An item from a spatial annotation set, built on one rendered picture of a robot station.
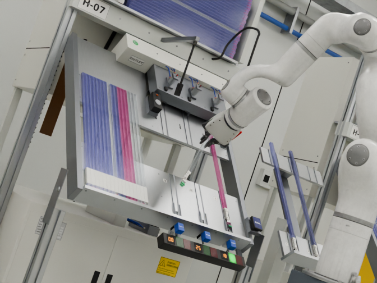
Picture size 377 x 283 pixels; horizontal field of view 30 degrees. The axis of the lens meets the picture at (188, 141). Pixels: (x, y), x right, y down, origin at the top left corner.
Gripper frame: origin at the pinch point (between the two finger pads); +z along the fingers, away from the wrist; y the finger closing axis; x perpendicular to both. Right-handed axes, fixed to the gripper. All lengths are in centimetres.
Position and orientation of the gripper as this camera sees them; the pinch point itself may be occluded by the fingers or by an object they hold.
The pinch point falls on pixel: (206, 141)
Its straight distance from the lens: 250.5
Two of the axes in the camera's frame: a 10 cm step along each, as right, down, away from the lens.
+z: -5.8, 4.6, 6.8
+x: -4.0, 5.7, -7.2
